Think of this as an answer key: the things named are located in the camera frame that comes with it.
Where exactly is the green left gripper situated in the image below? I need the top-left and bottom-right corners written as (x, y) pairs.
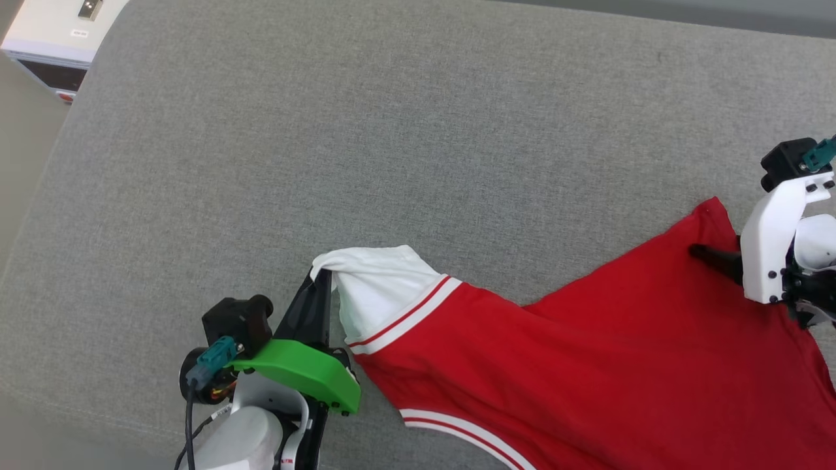
top-left (229, 270), bottom-right (362, 416)

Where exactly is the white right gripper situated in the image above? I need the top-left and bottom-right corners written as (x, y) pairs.
top-left (689, 170), bottom-right (836, 306)

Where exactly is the red basketball jersey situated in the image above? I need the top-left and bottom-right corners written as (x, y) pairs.
top-left (310, 196), bottom-right (836, 470)

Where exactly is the white equipment case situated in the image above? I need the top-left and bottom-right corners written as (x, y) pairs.
top-left (0, 0), bottom-right (129, 105)

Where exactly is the left teal cable connector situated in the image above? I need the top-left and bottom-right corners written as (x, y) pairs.
top-left (186, 336), bottom-right (239, 391)

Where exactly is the teal cable connector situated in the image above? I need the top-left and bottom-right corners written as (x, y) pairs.
top-left (802, 135), bottom-right (836, 174)
top-left (186, 336), bottom-right (239, 391)

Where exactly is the right teal cable connector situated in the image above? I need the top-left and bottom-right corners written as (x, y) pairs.
top-left (802, 135), bottom-right (836, 174)

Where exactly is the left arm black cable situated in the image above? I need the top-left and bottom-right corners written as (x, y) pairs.
top-left (173, 388), bottom-right (216, 470)

